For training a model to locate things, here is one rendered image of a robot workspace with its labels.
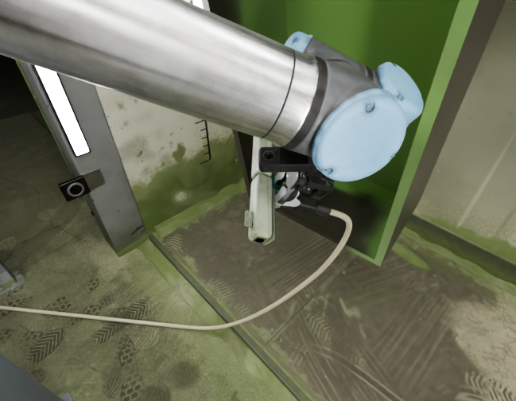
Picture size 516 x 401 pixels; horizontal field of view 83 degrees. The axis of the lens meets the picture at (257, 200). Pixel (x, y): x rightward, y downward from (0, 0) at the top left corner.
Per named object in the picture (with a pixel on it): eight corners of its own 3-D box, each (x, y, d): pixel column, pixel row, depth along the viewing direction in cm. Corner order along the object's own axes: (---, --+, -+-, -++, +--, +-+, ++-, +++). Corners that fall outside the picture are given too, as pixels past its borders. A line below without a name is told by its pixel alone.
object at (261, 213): (339, 253, 67) (249, 232, 58) (325, 258, 71) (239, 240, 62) (322, 103, 91) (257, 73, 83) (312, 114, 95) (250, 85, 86)
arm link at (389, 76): (375, 45, 41) (424, 75, 45) (321, 106, 51) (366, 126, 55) (385, 92, 37) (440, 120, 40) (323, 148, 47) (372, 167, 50)
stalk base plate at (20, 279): (20, 269, 155) (19, 268, 155) (25, 282, 149) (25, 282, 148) (-7, 282, 149) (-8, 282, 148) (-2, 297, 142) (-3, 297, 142)
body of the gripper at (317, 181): (316, 202, 64) (354, 176, 54) (282, 192, 61) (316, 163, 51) (314, 173, 68) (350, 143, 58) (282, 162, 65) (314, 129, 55)
